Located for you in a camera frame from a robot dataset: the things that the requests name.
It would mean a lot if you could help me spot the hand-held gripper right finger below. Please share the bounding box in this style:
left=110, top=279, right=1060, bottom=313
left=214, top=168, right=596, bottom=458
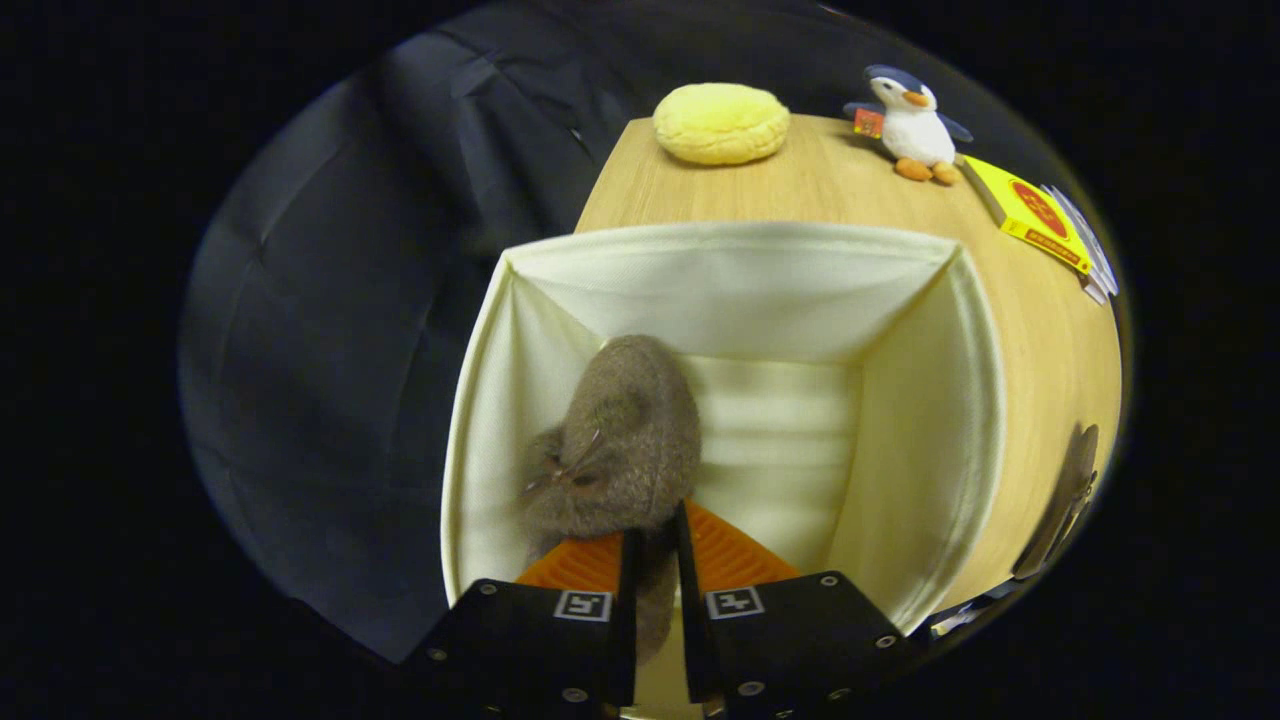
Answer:
left=672, top=498, right=926, bottom=720

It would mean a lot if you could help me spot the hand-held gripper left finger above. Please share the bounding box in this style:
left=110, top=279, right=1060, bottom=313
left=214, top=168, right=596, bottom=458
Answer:
left=400, top=528, right=641, bottom=720

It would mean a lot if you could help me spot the brown fuzzy shoe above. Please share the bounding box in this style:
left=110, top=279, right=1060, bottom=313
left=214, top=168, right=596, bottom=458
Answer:
left=515, top=334, right=703, bottom=666
left=1010, top=423, right=1101, bottom=581

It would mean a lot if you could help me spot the cream fabric storage box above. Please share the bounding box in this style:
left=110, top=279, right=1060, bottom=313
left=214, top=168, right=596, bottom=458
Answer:
left=440, top=221, right=1006, bottom=716

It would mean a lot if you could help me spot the yellow book red circle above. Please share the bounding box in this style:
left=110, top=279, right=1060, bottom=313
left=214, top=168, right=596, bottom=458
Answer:
left=960, top=153, right=1094, bottom=276

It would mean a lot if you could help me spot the white illustrated book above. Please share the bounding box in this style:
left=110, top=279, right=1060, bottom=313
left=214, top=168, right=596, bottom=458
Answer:
left=1045, top=185, right=1119, bottom=296

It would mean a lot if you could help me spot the yellow bread plush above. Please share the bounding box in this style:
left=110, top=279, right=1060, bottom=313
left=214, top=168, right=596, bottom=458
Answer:
left=652, top=82, right=792, bottom=166

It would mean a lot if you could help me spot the penguin plush toy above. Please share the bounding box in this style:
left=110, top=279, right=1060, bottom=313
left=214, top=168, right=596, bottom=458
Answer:
left=842, top=65, right=974, bottom=186

